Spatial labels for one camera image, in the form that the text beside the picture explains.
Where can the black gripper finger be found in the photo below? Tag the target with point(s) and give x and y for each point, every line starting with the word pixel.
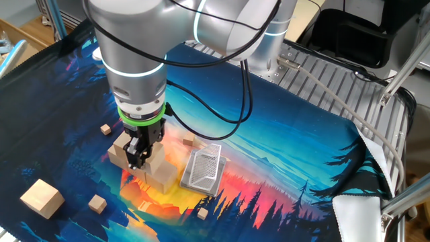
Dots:
pixel 136 153

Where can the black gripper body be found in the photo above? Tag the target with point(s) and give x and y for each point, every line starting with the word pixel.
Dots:
pixel 148 132

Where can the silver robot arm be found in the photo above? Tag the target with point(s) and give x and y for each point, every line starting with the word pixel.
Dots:
pixel 134 50

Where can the small wooden cube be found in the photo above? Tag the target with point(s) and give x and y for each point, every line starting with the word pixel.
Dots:
pixel 97 204
pixel 105 129
pixel 202 213
pixel 188 139

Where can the silver metal mesh holder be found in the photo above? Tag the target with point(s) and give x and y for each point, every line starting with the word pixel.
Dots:
pixel 203 169

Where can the colourful forest print cloth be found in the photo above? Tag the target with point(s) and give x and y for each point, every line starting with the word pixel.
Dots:
pixel 268 134

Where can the wooden crate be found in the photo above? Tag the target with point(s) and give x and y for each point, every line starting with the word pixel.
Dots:
pixel 30 43

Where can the light blue object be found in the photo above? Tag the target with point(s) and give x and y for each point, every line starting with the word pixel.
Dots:
pixel 13 57

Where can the black case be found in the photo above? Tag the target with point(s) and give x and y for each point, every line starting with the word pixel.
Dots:
pixel 352 40

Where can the aluminium frame rail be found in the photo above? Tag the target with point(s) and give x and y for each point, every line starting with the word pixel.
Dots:
pixel 72 17

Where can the blue post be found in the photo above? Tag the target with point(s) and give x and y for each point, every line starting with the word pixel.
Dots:
pixel 57 20

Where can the aluminium frame strut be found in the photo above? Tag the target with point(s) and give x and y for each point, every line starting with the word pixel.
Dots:
pixel 410 198
pixel 403 74

